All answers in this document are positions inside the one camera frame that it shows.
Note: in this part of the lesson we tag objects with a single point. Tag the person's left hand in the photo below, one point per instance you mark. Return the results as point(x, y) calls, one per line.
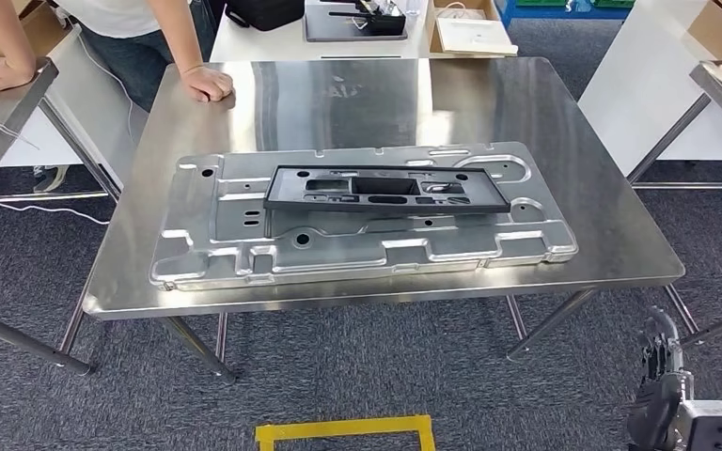
point(208, 84)

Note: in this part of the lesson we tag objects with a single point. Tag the person's right hand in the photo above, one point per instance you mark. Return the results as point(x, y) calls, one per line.
point(0, 74)

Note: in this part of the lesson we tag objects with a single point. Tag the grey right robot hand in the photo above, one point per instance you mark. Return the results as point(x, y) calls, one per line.
point(654, 398)

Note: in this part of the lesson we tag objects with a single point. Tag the black rectangular plastic plate part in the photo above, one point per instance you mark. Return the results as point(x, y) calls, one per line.
point(286, 193)

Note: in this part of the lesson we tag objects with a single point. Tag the person's left forearm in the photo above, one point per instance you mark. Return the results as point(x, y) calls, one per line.
point(177, 34)

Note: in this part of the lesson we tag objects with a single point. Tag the white desk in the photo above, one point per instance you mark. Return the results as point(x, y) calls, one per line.
point(261, 43)
point(635, 74)
point(99, 124)

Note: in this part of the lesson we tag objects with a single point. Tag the black bag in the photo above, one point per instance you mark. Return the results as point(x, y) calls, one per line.
point(264, 13)

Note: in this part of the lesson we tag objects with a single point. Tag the person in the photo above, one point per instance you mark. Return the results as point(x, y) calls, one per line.
point(118, 25)

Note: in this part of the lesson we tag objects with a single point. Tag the black tray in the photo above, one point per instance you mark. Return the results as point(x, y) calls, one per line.
point(336, 28)

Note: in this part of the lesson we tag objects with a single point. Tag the black tool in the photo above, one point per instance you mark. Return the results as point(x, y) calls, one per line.
point(386, 23)

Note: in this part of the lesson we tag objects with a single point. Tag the stamped silver metal panel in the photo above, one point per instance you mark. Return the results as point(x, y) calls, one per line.
point(348, 249)

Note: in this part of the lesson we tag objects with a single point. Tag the open brown cardboard box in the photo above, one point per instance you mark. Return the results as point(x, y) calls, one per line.
point(431, 31)

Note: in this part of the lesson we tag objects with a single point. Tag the yellow floor tape square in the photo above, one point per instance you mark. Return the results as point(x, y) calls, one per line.
point(342, 426)

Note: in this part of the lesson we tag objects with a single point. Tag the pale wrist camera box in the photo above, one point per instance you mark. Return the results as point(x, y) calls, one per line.
point(716, 426)

